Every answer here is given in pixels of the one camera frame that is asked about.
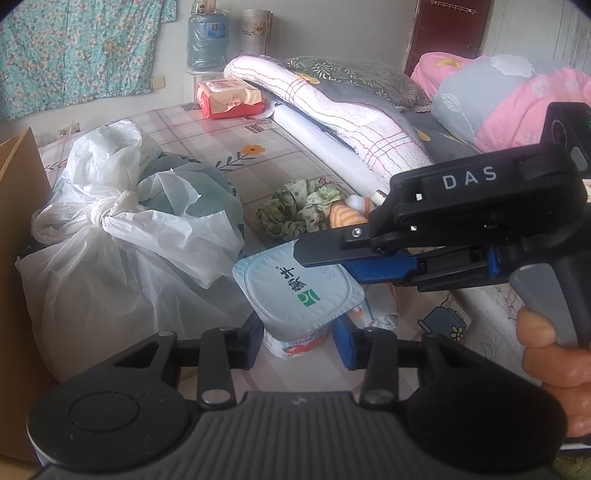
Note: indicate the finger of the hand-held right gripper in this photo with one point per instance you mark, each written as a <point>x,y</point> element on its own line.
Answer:
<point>328,249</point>
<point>383,270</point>

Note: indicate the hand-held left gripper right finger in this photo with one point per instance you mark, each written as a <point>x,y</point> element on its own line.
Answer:
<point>348,344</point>

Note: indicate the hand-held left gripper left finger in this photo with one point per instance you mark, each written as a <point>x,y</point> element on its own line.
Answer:
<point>251,341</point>

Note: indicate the orange striped sock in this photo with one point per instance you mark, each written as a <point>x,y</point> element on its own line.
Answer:
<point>346,217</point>

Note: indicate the green scrunchie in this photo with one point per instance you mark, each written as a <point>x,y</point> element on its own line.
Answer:
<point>291,210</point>

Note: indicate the white yogurt cup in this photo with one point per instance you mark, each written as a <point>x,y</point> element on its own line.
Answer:
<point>295,295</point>

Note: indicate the brown cardboard box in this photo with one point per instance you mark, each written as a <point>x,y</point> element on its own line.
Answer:
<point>23,277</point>

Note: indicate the person's right hand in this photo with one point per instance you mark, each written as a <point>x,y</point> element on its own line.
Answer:
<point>554,369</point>

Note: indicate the pink grey floral duvet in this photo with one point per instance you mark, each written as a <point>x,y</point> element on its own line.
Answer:
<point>503,92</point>

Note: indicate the white checked quilt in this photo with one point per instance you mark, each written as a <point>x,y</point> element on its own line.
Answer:
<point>332,110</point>

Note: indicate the white plastic bag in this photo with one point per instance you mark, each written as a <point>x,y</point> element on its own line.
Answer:
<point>115,258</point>

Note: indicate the dark red door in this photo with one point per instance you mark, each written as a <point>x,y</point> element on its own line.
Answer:
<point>443,41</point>

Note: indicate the grey leaf print pillow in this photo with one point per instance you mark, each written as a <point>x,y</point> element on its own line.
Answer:
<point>360,78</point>

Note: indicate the red wet wipes pack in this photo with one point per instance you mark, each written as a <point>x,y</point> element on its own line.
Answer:
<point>228,98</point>

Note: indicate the white water dispenser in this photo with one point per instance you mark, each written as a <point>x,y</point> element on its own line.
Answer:
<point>203,87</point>

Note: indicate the rolled patterned mat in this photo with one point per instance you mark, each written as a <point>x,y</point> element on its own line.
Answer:
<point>255,34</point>

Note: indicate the blue water bottle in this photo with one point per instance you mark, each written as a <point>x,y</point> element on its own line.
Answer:
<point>207,39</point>

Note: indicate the wall socket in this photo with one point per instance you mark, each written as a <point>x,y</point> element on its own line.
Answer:
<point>158,83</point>

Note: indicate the teal floral wall cloth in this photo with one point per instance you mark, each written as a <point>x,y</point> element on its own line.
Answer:
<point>78,50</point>

